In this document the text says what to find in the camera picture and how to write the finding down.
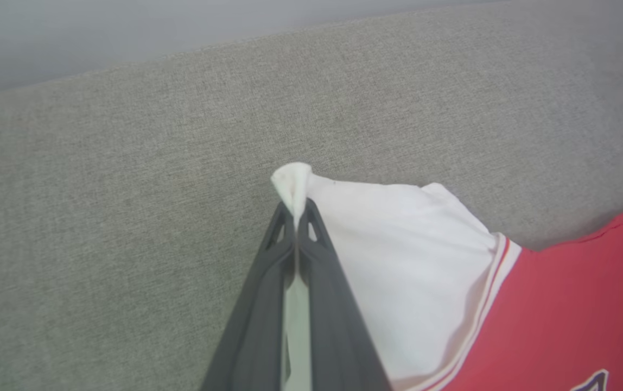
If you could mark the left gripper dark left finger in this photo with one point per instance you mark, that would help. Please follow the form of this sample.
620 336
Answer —
254 331

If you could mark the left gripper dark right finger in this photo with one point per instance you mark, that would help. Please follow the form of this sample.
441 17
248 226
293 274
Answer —
336 331

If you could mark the red and white jersey shirt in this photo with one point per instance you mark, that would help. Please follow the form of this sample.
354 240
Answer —
409 271

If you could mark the grey fabric sofa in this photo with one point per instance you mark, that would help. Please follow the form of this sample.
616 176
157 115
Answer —
100 217

